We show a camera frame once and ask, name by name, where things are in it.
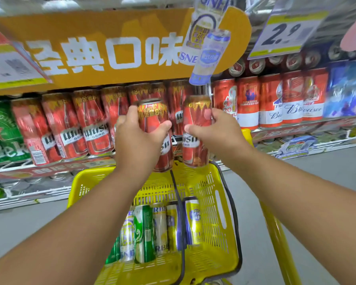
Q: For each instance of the orange shelf banner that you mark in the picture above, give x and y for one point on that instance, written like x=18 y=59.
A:
x=106 y=26

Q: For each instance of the group of low shelf cans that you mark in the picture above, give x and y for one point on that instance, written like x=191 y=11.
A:
x=32 y=182

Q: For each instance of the person's left thumb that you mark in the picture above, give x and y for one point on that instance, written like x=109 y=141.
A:
x=161 y=129

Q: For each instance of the row of red cans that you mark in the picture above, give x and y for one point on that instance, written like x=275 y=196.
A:
x=89 y=124

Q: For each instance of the metal store shelf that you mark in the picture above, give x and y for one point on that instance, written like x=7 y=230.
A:
x=314 y=127

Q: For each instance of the red can with white band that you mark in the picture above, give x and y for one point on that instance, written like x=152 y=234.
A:
x=270 y=100
x=292 y=97
x=248 y=100
x=225 y=97
x=314 y=94

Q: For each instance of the person's right hand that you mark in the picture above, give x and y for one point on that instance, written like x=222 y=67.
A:
x=225 y=139

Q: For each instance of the dark green can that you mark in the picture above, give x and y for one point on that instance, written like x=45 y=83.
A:
x=114 y=252

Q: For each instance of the person's right thumb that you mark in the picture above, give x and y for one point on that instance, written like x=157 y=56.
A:
x=197 y=130

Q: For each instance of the can-shaped cardboard display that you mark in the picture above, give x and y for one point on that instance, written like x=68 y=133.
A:
x=207 y=41

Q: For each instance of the red gold-topped beer can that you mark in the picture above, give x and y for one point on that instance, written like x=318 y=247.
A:
x=152 y=115
x=195 y=109

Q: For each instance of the green and white can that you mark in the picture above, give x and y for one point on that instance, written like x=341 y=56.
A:
x=144 y=234

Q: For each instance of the green beer pack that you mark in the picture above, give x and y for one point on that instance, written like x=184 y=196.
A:
x=3 y=136

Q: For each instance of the blue beer pack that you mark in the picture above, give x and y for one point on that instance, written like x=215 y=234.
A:
x=347 y=89

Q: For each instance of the white and yellow price sign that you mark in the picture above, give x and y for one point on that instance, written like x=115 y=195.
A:
x=284 y=34
x=9 y=68

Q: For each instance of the yellow and blue can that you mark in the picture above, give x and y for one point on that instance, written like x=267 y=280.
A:
x=172 y=228
x=193 y=222

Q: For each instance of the yellow plastic shopping basket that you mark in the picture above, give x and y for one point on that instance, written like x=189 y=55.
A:
x=207 y=252

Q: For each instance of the person's right forearm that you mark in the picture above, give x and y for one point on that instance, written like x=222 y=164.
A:
x=308 y=198

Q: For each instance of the person's left forearm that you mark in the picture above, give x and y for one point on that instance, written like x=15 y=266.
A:
x=77 y=231

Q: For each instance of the blue and white shelf label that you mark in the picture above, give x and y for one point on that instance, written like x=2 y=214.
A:
x=296 y=146

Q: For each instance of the row of silver can tops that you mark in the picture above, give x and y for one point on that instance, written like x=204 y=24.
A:
x=293 y=60

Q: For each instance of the silver can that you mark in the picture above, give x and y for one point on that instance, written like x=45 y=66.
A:
x=160 y=231

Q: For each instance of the white and blue can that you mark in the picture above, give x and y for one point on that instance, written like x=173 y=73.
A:
x=127 y=237

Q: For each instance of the person's left hand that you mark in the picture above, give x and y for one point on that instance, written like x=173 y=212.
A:
x=133 y=148

